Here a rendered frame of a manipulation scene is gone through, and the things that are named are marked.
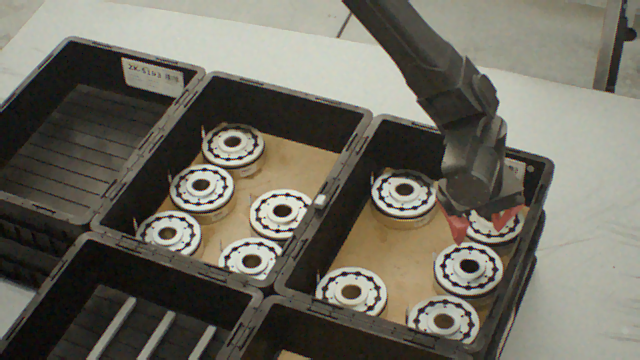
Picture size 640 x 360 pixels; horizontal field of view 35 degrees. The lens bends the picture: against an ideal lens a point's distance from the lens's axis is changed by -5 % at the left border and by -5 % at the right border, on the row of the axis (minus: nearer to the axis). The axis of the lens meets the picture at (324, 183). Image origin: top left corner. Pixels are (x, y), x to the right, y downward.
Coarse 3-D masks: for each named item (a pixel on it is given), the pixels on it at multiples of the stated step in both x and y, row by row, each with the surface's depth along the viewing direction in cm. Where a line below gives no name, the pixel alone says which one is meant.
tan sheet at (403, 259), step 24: (360, 216) 166; (360, 240) 163; (384, 240) 163; (408, 240) 162; (432, 240) 162; (336, 264) 159; (360, 264) 159; (384, 264) 159; (408, 264) 159; (432, 264) 159; (504, 264) 158; (408, 288) 156; (432, 288) 155; (408, 312) 152; (480, 312) 152
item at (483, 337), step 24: (384, 120) 167; (408, 120) 167; (360, 144) 163; (552, 168) 159; (336, 192) 157; (528, 216) 151; (312, 240) 150; (528, 240) 150; (288, 264) 146; (288, 288) 143; (504, 288) 142; (336, 312) 140; (360, 312) 140; (432, 336) 137; (480, 336) 136
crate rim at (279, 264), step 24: (216, 72) 177; (192, 96) 173; (288, 96) 173; (312, 96) 172; (336, 168) 160; (120, 192) 157; (96, 216) 153; (312, 216) 153; (120, 240) 150; (288, 240) 149; (192, 264) 146; (264, 288) 144
